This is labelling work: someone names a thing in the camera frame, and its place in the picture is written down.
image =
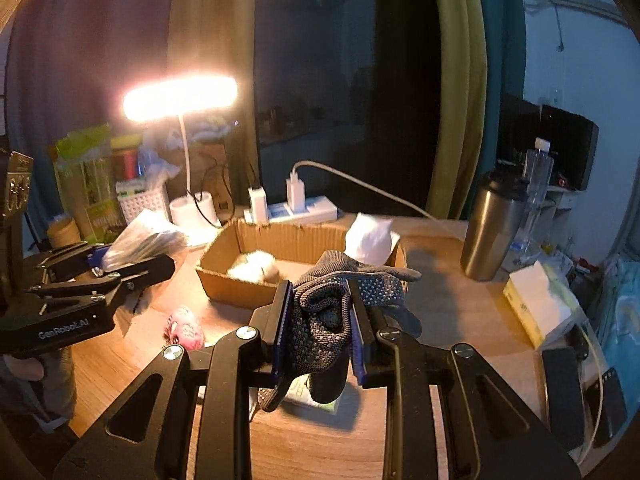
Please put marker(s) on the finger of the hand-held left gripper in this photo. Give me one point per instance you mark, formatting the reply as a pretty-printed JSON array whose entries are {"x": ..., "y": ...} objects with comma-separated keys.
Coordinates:
[
  {"x": 70, "y": 261},
  {"x": 135, "y": 270}
]

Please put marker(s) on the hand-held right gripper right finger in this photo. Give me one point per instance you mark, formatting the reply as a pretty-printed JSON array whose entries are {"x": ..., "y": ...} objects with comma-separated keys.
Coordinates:
[{"x": 359, "y": 340}]

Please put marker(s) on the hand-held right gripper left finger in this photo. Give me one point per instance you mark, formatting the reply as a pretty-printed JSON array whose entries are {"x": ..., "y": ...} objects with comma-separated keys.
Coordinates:
[{"x": 282, "y": 332}]

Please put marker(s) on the grey dotted work glove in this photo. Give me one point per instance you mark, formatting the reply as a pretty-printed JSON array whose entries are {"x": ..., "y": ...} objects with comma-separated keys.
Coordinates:
[{"x": 320, "y": 312}]

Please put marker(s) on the white plush toy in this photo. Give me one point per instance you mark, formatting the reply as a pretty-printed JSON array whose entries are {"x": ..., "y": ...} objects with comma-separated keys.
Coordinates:
[{"x": 255, "y": 265}]

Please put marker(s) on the shallow cardboard box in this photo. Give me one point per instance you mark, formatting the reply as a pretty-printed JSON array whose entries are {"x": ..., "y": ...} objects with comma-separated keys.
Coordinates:
[{"x": 225, "y": 282}]

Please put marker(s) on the pink plush toy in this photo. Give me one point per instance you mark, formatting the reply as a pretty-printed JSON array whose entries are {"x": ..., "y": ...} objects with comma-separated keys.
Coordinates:
[{"x": 186, "y": 330}]

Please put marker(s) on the white tissue pack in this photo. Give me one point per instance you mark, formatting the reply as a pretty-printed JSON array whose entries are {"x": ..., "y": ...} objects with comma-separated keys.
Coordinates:
[{"x": 367, "y": 240}]

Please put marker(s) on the person's left hand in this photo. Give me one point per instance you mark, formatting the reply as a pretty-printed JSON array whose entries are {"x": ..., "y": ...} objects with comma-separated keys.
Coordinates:
[{"x": 27, "y": 368}]

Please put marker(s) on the stack of brown paper cups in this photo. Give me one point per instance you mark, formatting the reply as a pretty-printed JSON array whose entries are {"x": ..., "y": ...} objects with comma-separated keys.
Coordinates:
[{"x": 62, "y": 235}]

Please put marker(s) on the clear plastic bag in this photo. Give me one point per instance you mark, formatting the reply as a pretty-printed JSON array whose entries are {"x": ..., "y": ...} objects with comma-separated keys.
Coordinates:
[{"x": 145, "y": 240}]

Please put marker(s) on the white plastic basket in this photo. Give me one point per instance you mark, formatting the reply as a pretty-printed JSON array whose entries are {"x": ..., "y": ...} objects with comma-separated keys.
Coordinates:
[{"x": 145, "y": 205}]

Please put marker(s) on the packaged paper cups sleeve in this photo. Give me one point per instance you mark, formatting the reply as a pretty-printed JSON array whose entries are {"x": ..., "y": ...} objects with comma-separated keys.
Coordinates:
[{"x": 87, "y": 180}]

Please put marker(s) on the red can yellow lid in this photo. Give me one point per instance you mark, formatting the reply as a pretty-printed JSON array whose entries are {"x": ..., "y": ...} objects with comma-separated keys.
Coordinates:
[{"x": 126, "y": 160}]

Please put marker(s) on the white power strip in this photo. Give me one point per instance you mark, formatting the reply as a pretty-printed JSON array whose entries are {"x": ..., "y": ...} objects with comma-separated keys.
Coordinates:
[{"x": 317, "y": 208}]

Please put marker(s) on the small white charger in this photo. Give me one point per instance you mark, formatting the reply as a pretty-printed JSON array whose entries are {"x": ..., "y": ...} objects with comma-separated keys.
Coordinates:
[{"x": 258, "y": 202}]

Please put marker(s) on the tall white charger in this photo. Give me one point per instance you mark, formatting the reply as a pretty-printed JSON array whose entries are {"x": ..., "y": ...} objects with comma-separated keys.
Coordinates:
[{"x": 295, "y": 192}]

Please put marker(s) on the stainless steel tumbler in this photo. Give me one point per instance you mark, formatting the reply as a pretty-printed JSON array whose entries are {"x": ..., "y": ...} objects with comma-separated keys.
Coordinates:
[{"x": 492, "y": 230}]

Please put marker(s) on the yellow tissue box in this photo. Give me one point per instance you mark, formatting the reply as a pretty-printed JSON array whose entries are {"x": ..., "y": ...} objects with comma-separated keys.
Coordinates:
[{"x": 530, "y": 305}]

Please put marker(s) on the white desk lamp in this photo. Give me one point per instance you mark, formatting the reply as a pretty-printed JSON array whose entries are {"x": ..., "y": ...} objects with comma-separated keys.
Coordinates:
[{"x": 180, "y": 97}]

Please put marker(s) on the black phone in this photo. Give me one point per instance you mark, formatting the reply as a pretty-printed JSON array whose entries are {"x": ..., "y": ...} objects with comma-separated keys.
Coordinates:
[{"x": 564, "y": 400}]

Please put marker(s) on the clear water bottle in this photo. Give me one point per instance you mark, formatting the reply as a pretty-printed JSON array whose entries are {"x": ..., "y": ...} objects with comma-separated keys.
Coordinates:
[{"x": 539, "y": 170}]

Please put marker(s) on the yellow-green curtain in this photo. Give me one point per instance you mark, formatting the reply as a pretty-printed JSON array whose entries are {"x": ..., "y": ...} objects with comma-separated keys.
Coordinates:
[
  {"x": 457, "y": 85},
  {"x": 215, "y": 35}
]

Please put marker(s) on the black power bank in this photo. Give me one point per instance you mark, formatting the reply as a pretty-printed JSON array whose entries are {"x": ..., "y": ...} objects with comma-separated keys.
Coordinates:
[{"x": 607, "y": 405}]

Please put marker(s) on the light blue bedding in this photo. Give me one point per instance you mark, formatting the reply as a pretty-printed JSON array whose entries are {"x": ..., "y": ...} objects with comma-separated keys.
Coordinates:
[{"x": 622, "y": 305}]

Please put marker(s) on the black computer monitor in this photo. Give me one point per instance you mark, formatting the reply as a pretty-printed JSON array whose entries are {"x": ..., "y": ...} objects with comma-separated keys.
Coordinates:
[{"x": 520, "y": 125}]

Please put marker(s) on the dark window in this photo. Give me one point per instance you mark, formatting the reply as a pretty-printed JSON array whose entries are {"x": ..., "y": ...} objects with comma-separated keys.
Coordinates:
[{"x": 345, "y": 60}]

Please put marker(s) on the teal curtain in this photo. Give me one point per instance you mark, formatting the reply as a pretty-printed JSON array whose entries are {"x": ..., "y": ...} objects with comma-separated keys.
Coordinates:
[{"x": 502, "y": 35}]

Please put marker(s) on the white air conditioner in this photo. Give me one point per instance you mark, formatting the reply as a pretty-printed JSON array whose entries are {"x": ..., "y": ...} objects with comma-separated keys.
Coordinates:
[{"x": 580, "y": 2}]

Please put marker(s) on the white wall socket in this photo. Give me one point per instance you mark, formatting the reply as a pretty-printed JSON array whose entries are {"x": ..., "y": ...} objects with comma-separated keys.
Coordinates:
[{"x": 557, "y": 95}]

